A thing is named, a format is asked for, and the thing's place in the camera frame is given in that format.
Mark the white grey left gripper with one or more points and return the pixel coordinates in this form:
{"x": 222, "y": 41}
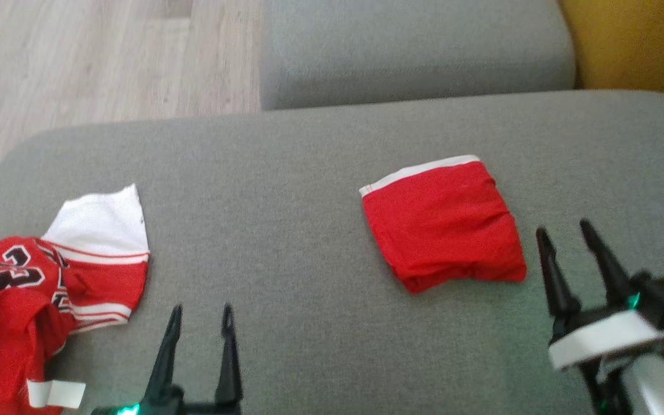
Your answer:
{"x": 165, "y": 410}

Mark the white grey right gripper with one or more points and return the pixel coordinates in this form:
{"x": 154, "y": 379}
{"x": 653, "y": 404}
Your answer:
{"x": 603, "y": 340}

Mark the red shorts with white trim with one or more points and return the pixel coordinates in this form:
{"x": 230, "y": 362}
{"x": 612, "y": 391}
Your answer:
{"x": 441, "y": 230}

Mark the red white basketball jersey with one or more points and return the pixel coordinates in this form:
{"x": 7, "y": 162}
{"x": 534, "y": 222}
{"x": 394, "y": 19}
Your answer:
{"x": 9, "y": 334}

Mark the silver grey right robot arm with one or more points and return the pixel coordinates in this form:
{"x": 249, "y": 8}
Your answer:
{"x": 663, "y": 386}

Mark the large grey sofa seat cushion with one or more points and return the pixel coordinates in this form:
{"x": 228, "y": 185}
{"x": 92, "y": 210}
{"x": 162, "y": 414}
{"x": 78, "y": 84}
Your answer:
{"x": 309, "y": 173}

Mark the mustard yellow upholstered panel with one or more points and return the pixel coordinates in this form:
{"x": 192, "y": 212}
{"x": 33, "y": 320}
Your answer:
{"x": 637, "y": 40}

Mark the small grey sofa cushion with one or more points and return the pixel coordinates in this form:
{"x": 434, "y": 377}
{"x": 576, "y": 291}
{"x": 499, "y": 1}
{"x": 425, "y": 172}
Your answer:
{"x": 412, "y": 52}

